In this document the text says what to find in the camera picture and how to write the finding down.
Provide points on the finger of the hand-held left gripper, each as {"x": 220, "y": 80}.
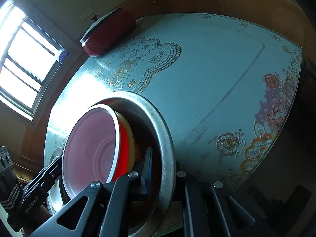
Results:
{"x": 50, "y": 166}
{"x": 42, "y": 184}

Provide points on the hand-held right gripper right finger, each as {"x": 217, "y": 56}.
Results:
{"x": 190, "y": 190}

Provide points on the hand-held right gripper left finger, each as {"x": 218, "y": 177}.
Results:
{"x": 148, "y": 175}

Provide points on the large floral white plate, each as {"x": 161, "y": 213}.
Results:
{"x": 54, "y": 197}

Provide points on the yellow plastic bowl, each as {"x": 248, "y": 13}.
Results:
{"x": 132, "y": 140}

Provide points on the stainless steel bowl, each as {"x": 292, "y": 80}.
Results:
{"x": 163, "y": 138}

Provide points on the red plastic bowl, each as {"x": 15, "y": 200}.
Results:
{"x": 88, "y": 148}

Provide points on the person's left hand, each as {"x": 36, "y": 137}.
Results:
{"x": 45, "y": 211}

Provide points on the window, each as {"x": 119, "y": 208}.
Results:
{"x": 22, "y": 61}

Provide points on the purple item on windowsill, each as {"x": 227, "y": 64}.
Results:
{"x": 63, "y": 56}

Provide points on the red cooking pot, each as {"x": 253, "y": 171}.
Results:
{"x": 108, "y": 37}

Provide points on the grey pot lid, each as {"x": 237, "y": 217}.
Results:
{"x": 97, "y": 24}

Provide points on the white wall socket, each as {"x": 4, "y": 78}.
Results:
{"x": 86, "y": 13}

